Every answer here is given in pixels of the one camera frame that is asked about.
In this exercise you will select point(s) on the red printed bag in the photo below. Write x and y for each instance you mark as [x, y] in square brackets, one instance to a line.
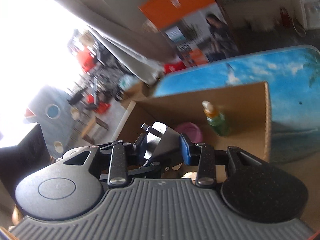
[175, 67]

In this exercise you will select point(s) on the green dropper bottle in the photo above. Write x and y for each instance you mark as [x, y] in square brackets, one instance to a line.
[218, 122]

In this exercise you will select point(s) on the white water dispenser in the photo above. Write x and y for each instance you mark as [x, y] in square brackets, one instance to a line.
[310, 7]

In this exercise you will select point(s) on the white and green plastic bag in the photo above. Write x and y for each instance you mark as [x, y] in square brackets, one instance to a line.
[127, 82]

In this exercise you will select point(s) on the white plug charger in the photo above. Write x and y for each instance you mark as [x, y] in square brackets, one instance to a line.
[160, 142]

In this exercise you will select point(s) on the orange printed carton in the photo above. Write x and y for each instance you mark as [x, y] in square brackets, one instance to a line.
[180, 2]

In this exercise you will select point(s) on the large cardboard box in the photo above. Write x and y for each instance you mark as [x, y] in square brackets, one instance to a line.
[245, 120]

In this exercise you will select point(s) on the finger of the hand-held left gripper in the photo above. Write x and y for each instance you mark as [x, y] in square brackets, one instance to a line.
[156, 166]

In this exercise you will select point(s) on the beige curtain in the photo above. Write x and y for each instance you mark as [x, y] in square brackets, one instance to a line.
[112, 30]

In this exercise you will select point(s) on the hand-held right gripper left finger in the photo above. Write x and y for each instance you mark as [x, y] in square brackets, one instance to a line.
[143, 147]

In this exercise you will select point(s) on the round dark stool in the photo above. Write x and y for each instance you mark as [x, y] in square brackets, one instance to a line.
[76, 97]

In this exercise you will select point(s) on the orange plastic bag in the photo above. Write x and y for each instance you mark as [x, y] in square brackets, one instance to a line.
[86, 57]

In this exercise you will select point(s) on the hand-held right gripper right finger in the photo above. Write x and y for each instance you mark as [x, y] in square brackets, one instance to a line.
[186, 150]

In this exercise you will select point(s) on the dark chair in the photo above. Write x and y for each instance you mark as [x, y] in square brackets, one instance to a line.
[25, 150]

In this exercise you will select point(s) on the wheelchair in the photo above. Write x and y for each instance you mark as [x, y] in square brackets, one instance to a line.
[107, 80]

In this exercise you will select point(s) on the grey rocket-shaped panel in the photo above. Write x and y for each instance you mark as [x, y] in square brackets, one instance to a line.
[62, 130]

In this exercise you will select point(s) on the wooden stool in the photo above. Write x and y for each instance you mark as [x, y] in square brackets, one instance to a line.
[96, 127]

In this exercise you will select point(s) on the small cardboard box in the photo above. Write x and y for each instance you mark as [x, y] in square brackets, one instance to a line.
[140, 92]

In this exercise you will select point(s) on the pink plastic bowl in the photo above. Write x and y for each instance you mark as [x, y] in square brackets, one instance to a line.
[190, 131]

